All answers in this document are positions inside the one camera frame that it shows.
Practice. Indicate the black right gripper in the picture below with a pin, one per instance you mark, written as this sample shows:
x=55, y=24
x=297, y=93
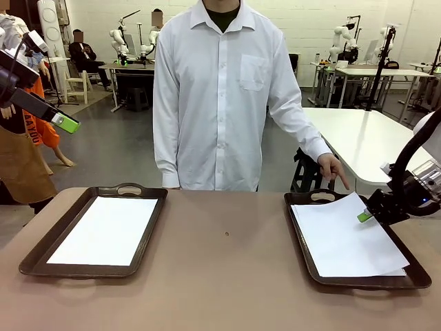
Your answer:
x=406, y=200

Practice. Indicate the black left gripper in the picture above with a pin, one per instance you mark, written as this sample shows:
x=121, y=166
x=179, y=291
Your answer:
x=13, y=82

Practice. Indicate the white A4 paper sheet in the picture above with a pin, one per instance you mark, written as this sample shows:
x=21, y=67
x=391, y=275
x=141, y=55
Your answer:
x=103, y=231
x=396, y=273
x=344, y=238

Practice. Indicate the person's right forearm white sleeve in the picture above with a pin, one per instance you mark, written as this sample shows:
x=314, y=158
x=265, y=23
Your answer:
x=169, y=148

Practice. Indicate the person's left forearm white sleeve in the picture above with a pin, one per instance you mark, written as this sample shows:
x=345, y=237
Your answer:
x=303, y=134

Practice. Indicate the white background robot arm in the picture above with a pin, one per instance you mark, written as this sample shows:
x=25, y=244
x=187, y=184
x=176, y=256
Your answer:
x=384, y=34
x=150, y=43
x=335, y=51
x=119, y=43

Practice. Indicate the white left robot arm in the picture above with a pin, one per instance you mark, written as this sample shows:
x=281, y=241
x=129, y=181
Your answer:
x=13, y=59

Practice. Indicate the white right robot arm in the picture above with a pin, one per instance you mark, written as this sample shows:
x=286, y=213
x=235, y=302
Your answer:
x=430, y=145

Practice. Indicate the person's left hand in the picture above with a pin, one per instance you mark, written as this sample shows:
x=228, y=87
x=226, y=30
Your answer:
x=329, y=167

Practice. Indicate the mannequin with orange trousers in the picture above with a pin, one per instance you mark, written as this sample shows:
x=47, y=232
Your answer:
x=41, y=100

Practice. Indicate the white folding chair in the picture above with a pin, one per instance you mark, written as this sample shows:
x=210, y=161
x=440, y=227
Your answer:
x=77, y=84

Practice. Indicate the seated man in black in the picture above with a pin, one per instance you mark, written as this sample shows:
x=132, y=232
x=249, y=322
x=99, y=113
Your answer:
x=81, y=55

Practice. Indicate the large white table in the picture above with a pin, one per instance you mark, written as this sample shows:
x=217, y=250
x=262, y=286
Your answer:
x=361, y=138

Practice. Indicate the tall white air conditioner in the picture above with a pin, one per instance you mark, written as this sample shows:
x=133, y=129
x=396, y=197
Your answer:
x=51, y=34

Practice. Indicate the brown plastic serving tray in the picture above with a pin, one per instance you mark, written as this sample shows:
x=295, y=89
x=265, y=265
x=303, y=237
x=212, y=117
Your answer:
x=303, y=248
x=38, y=248

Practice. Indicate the black bag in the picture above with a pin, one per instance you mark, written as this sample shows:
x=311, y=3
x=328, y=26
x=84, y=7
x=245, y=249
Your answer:
x=305, y=155

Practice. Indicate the black plastic step stool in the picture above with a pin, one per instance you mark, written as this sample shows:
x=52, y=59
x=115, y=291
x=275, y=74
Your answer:
x=138, y=98

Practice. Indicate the background workbench table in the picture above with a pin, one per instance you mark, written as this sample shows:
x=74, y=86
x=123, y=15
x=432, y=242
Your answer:
x=134, y=67

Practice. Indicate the tall black tripod stand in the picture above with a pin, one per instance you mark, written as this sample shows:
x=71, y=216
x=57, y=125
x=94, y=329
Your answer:
x=380, y=76

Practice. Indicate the long white background table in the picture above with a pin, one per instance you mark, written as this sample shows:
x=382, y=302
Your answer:
x=379, y=71

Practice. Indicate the bystander with blurred face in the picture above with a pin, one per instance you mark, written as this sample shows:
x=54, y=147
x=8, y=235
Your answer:
x=156, y=18

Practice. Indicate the grey computer monitor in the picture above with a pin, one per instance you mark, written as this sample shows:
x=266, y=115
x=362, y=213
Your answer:
x=371, y=50

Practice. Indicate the person torso in white shirt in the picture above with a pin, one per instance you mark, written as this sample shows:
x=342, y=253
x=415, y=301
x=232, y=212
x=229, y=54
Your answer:
x=220, y=86

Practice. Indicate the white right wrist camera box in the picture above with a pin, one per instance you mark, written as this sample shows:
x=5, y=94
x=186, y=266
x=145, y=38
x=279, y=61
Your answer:
x=386, y=169

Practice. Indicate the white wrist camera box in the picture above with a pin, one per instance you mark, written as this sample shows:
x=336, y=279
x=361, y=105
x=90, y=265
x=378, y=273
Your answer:
x=386, y=169
x=38, y=40

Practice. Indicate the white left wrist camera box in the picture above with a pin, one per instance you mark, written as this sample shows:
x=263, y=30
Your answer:
x=38, y=40

